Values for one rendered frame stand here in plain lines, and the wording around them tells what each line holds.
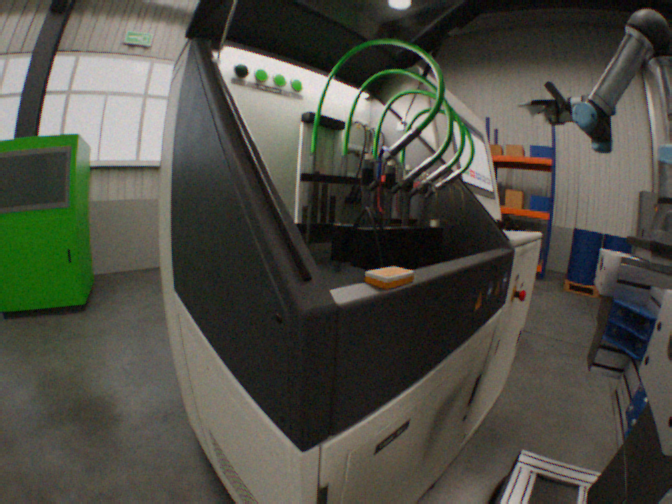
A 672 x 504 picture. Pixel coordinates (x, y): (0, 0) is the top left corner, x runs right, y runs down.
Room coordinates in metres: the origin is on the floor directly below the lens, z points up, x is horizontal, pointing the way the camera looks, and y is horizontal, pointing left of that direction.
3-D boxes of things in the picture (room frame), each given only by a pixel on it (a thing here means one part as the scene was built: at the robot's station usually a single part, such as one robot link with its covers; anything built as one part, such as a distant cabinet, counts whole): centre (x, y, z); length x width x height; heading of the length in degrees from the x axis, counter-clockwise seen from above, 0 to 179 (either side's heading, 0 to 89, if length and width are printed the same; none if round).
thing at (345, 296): (0.44, -0.22, 0.87); 0.62 x 0.04 x 0.16; 133
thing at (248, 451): (0.64, -0.04, 0.40); 0.70 x 0.58 x 0.79; 133
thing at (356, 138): (0.97, -0.06, 1.21); 0.13 x 0.03 x 0.31; 133
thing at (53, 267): (1.66, 2.93, 0.81); 1.05 x 0.81 x 1.62; 130
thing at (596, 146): (0.59, -0.77, 1.34); 0.11 x 0.08 x 0.11; 111
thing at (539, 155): (5.36, -3.13, 1.50); 2.78 x 0.86 x 3.00; 46
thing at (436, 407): (0.43, -0.23, 0.45); 0.65 x 0.02 x 0.68; 133
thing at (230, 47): (0.81, 0.12, 1.43); 0.54 x 0.03 x 0.02; 133
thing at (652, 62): (0.35, -0.88, 1.41); 0.15 x 0.12 x 0.55; 111
